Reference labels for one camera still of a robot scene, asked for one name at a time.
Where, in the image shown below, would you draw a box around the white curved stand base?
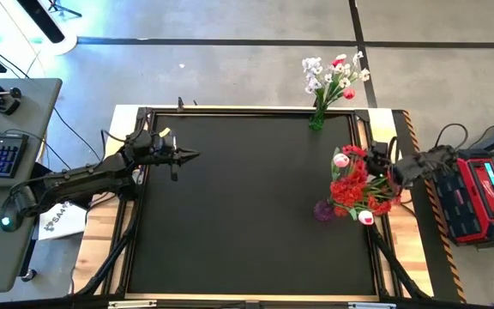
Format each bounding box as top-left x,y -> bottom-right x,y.
0,0 -> 79,56

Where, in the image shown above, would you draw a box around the red black power unit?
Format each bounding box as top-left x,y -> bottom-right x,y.
433,148 -> 494,248

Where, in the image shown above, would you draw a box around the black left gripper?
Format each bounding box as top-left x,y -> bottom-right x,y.
123,129 -> 202,183

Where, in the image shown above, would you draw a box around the black computer mouse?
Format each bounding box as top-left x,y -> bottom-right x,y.
0,204 -> 20,233

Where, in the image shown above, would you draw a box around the white blossom bunch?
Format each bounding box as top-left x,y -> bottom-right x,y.
301,56 -> 332,113
322,51 -> 371,112

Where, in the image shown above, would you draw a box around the black table mat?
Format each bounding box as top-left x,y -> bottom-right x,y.
127,112 -> 377,296

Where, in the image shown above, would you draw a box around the green glass vase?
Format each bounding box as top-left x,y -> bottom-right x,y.
308,109 -> 328,131

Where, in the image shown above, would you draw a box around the black aluminium table frame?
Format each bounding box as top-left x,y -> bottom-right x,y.
70,105 -> 432,301

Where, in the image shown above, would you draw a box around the purple glass vase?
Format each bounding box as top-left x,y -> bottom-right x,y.
313,199 -> 336,222

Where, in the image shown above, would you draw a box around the black tripod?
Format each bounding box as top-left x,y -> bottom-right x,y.
47,0 -> 83,18

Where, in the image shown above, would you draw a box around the grey desk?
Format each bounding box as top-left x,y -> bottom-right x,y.
0,77 -> 63,294

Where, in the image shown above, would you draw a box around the silver metal bracket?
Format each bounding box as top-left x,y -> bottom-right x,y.
348,302 -> 397,309
108,300 -> 158,309

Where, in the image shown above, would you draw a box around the yellow black hazard tape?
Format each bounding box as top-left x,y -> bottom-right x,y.
403,110 -> 467,304

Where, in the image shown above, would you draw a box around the black cable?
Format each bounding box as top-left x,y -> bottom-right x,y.
51,106 -> 105,164

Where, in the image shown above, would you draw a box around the red carnation bunch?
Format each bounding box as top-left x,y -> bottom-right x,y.
334,195 -> 402,218
330,144 -> 371,207

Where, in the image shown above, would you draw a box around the pink tulip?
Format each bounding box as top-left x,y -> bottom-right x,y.
331,148 -> 351,181
348,208 -> 376,227

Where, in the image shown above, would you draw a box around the white printed paper sheet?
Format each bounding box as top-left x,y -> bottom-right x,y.
37,199 -> 87,241

